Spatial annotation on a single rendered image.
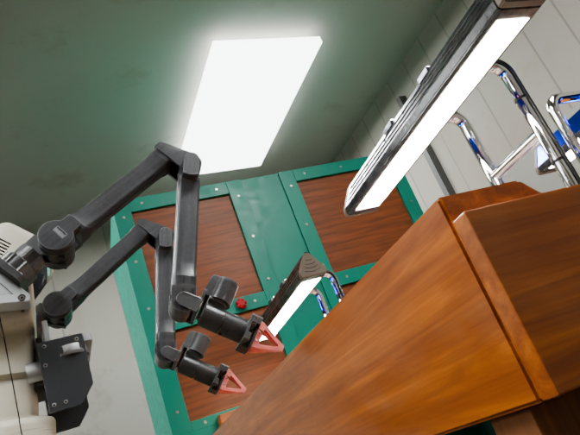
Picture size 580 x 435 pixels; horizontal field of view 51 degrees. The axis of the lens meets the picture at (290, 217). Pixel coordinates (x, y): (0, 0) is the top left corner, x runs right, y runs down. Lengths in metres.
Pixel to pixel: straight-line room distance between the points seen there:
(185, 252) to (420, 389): 0.90
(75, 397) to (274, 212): 1.41
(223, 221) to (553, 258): 2.09
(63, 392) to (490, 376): 1.08
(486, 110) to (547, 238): 2.89
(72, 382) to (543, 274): 1.14
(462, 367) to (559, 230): 0.15
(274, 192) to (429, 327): 2.11
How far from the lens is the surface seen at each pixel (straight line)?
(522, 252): 0.53
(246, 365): 2.35
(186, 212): 1.51
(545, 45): 3.17
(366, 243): 2.69
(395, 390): 0.70
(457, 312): 0.56
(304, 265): 1.64
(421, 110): 1.04
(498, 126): 3.38
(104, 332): 4.24
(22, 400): 1.53
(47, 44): 2.96
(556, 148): 1.11
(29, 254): 1.45
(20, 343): 1.55
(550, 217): 0.57
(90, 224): 1.48
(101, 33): 2.96
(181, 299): 1.39
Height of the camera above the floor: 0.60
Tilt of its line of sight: 22 degrees up
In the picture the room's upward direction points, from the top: 21 degrees counter-clockwise
